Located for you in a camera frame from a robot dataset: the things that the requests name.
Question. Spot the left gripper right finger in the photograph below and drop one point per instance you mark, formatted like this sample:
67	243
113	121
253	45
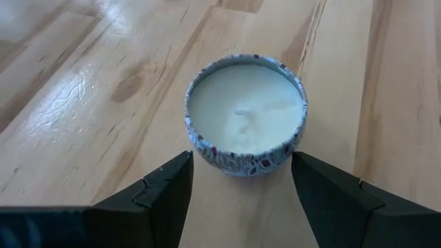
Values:
344	220

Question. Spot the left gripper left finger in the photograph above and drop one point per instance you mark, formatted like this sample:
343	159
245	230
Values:
155	213

